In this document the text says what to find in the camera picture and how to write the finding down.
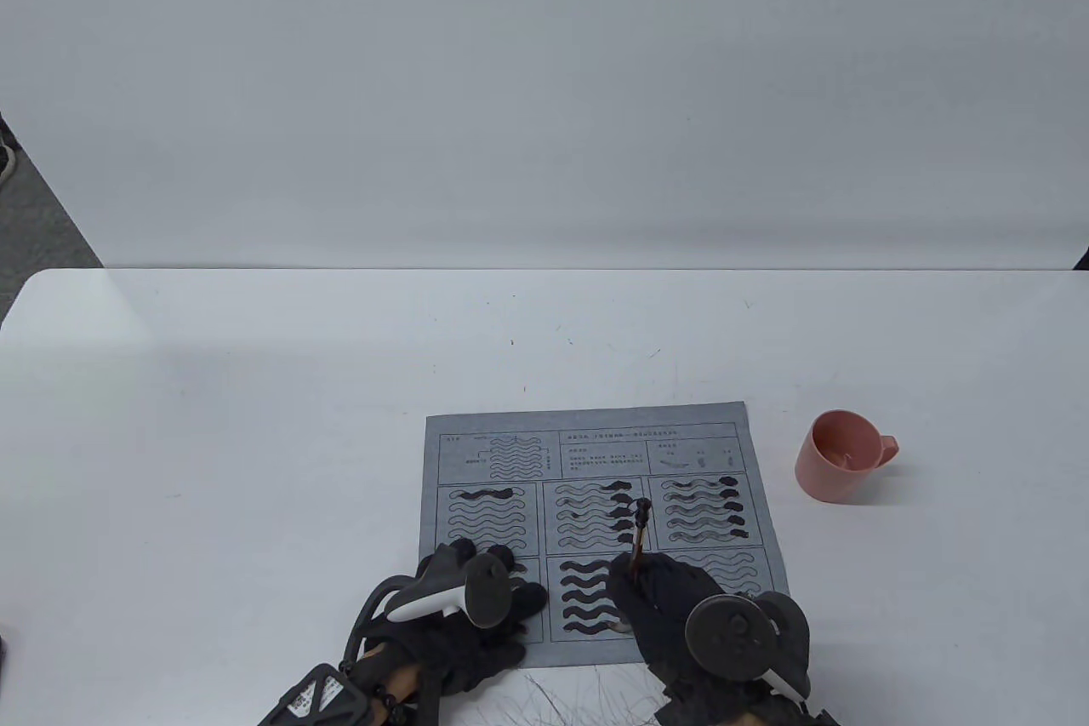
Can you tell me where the white backdrop board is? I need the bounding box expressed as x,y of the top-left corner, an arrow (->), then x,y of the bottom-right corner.
0,0 -> 1089,272

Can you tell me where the person's right hand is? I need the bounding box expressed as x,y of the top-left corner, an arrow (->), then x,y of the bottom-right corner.
607,552 -> 767,706

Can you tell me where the grey water writing practice cloth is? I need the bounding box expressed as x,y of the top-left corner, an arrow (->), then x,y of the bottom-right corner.
417,401 -> 792,672

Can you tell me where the person's left hand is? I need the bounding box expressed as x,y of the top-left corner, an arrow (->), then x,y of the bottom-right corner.
374,539 -> 548,693

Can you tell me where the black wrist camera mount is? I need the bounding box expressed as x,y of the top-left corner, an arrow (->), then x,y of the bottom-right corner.
255,662 -> 384,726
653,692 -> 835,726

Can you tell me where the dark bead bracelet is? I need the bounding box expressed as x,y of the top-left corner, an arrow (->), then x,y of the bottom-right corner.
336,658 -> 402,718

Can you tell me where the grey and white controller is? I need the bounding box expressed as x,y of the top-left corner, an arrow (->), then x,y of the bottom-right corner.
383,549 -> 514,627
685,590 -> 812,701

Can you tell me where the brown Chinese brush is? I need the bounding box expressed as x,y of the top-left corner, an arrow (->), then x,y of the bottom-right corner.
611,499 -> 654,635

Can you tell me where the pink cup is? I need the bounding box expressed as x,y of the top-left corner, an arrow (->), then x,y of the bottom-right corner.
795,409 -> 900,504

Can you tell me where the person's left forearm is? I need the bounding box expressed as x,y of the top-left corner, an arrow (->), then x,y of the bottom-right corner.
362,645 -> 419,701

